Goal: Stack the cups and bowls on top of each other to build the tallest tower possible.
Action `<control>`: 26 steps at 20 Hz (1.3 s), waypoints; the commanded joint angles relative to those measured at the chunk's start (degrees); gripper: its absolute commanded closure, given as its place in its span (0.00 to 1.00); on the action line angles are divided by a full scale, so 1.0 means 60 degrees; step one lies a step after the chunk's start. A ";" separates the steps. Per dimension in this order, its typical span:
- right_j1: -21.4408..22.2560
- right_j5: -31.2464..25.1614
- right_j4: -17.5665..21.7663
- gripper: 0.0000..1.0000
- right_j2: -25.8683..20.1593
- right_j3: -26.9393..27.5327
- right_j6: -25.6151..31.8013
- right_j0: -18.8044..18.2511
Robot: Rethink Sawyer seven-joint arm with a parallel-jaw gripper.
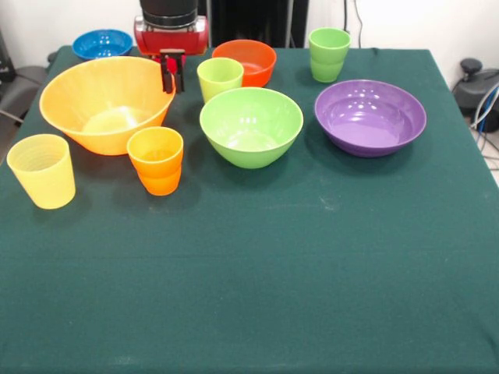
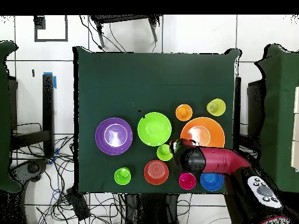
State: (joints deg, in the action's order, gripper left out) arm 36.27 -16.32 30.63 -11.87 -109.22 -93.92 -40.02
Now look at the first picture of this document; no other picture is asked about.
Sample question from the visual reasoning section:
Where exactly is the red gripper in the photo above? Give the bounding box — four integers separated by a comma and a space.
133, 16, 211, 95

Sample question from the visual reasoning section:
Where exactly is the large yellow-orange bowl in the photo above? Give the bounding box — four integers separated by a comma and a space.
39, 55, 176, 157

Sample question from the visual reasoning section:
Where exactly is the lime yellow cup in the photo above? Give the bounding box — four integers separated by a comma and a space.
196, 57, 245, 104

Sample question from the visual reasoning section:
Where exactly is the blue bowl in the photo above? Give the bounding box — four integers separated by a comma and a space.
72, 28, 134, 60

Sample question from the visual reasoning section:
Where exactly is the orange cup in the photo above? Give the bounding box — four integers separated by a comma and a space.
126, 125, 185, 196

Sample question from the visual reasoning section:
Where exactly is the green bowl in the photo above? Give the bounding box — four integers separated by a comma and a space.
199, 86, 305, 170

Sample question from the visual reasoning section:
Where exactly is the red-orange bowl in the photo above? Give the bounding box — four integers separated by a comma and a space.
211, 39, 278, 89

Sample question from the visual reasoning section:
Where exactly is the grey office chair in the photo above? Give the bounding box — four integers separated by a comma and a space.
0, 50, 59, 136

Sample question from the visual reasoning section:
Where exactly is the green cup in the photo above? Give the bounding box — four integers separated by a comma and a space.
308, 27, 352, 83

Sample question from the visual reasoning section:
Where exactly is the purple bowl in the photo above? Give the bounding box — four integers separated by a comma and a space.
314, 79, 428, 159

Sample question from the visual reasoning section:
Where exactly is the dark green tablecloth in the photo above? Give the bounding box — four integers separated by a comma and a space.
0, 45, 499, 374

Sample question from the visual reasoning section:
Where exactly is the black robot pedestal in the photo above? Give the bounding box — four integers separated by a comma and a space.
198, 0, 309, 48

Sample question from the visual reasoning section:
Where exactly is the black wall cable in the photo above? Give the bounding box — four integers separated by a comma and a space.
342, 0, 364, 48

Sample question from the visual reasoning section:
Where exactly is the tangle of cables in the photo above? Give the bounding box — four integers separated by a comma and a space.
469, 81, 499, 171

